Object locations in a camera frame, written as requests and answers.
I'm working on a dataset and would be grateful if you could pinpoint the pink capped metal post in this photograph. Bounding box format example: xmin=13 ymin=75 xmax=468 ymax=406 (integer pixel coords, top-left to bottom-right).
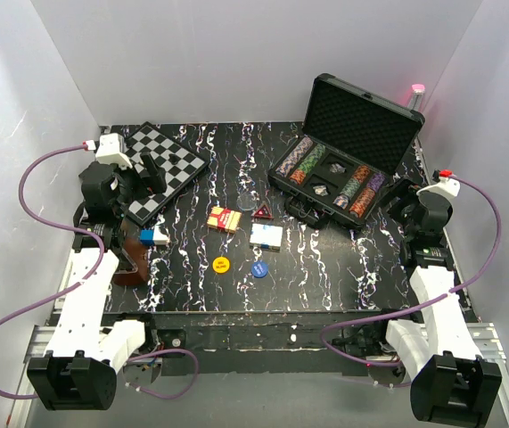
xmin=407 ymin=84 xmax=425 ymax=111

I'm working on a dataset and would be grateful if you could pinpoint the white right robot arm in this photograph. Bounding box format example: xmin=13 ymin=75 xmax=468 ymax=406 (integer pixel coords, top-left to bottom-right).
xmin=372 ymin=178 xmax=502 ymax=427

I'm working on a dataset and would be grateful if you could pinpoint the orange black chip stack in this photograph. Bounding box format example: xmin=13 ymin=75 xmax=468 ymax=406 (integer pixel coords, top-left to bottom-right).
xmin=349 ymin=187 xmax=376 ymax=218

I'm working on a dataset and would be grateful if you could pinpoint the blue white card deck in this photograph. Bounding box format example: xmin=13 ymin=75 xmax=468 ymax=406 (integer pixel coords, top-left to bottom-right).
xmin=250 ymin=223 xmax=283 ymax=251

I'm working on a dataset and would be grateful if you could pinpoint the blue small blind button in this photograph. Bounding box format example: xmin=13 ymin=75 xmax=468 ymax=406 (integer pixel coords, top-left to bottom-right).
xmin=250 ymin=260 xmax=269 ymax=278

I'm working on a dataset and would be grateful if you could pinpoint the aluminium front rail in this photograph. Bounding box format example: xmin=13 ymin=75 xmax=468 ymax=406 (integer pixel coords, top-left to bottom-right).
xmin=25 ymin=313 xmax=509 ymax=426

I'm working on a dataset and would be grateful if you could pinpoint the orange chip stack right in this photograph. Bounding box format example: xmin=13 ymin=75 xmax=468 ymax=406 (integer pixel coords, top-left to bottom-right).
xmin=352 ymin=165 xmax=371 ymax=182

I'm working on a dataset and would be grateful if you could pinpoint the black poker chip case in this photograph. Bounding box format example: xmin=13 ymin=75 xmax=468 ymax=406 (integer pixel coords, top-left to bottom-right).
xmin=267 ymin=73 xmax=424 ymax=229

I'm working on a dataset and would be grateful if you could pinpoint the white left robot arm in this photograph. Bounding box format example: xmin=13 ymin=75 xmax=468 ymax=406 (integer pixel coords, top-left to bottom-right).
xmin=27 ymin=154 xmax=159 ymax=410

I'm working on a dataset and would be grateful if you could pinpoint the orange chip stack left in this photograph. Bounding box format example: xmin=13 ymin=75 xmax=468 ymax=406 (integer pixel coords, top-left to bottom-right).
xmin=289 ymin=169 xmax=308 ymax=185

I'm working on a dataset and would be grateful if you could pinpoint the green grey chip stack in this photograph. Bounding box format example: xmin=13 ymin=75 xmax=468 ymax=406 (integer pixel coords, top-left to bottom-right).
xmin=341 ymin=177 xmax=362 ymax=200

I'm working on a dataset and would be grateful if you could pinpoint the blue grey chip stack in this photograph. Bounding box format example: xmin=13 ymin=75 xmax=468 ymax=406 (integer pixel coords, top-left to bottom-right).
xmin=333 ymin=193 xmax=349 ymax=210

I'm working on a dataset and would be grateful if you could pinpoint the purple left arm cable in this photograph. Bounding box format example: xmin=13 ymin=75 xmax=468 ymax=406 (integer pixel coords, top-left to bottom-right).
xmin=0 ymin=141 xmax=200 ymax=399

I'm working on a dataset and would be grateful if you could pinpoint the clear round dealer button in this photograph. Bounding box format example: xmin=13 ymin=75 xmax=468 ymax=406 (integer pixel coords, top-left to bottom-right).
xmin=236 ymin=192 xmax=258 ymax=211

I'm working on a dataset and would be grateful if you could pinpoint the red yellow card deck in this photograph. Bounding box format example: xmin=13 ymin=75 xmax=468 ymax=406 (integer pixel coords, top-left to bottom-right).
xmin=207 ymin=206 xmax=242 ymax=234

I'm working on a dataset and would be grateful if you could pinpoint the blue white flat card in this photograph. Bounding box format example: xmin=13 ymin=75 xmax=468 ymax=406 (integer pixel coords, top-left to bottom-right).
xmin=139 ymin=227 xmax=170 ymax=246

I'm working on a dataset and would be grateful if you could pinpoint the purple chip stack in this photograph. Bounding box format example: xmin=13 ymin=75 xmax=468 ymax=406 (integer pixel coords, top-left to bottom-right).
xmin=366 ymin=173 xmax=385 ymax=193

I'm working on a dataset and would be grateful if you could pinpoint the yellow big blind button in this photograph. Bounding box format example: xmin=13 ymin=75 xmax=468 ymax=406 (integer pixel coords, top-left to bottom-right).
xmin=212 ymin=256 xmax=231 ymax=274

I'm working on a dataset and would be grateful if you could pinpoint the blue beige chip stack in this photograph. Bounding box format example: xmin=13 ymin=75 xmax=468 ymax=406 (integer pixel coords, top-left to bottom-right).
xmin=276 ymin=136 xmax=313 ymax=177

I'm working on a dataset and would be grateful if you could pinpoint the black silver chess board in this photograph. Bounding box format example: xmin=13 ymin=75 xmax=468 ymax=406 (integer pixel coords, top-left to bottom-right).
xmin=125 ymin=122 xmax=209 ymax=226

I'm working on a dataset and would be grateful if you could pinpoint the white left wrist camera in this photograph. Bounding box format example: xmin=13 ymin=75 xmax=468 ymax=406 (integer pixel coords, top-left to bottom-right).
xmin=95 ymin=133 xmax=133 ymax=170

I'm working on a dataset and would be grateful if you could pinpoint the red black triangle all-in button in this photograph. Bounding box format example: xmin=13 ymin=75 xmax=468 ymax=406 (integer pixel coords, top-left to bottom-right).
xmin=251 ymin=202 xmax=273 ymax=219

